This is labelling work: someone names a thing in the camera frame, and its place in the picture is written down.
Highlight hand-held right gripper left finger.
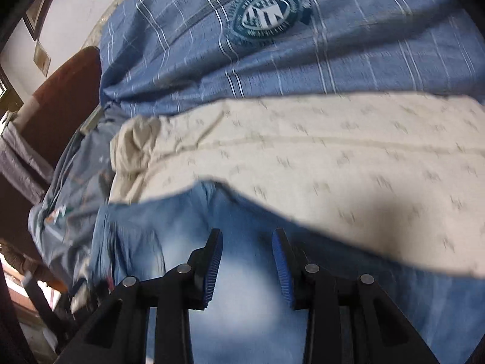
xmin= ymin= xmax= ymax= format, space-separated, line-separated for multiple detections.
xmin=57 ymin=228 xmax=223 ymax=364

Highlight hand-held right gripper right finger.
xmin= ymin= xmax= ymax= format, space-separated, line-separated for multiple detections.
xmin=272 ymin=228 xmax=436 ymax=364

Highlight light blue denim pants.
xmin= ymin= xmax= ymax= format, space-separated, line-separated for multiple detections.
xmin=72 ymin=181 xmax=485 ymax=364

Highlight cream leaf-print quilt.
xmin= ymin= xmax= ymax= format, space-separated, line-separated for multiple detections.
xmin=109 ymin=93 xmax=485 ymax=278

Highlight grey star-print cloth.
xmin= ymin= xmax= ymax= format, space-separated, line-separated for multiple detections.
xmin=28 ymin=108 xmax=119 ymax=292

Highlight blue plaid quilt with emblem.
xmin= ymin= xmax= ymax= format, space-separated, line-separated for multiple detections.
xmin=99 ymin=0 xmax=485 ymax=119

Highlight grey-purple cloth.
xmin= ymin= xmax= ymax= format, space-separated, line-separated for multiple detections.
xmin=0 ymin=121 xmax=54 ymax=195

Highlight brown headboard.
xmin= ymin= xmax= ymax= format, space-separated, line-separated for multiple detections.
xmin=19 ymin=45 xmax=104 ymax=160

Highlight wooden window frame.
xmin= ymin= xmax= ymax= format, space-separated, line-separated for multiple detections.
xmin=0 ymin=75 xmax=24 ymax=123

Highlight small unframed wall picture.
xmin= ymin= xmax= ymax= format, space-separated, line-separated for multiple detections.
xmin=33 ymin=42 xmax=52 ymax=77

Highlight dark framed wall picture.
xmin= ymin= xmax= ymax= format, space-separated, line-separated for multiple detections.
xmin=22 ymin=0 xmax=52 ymax=42

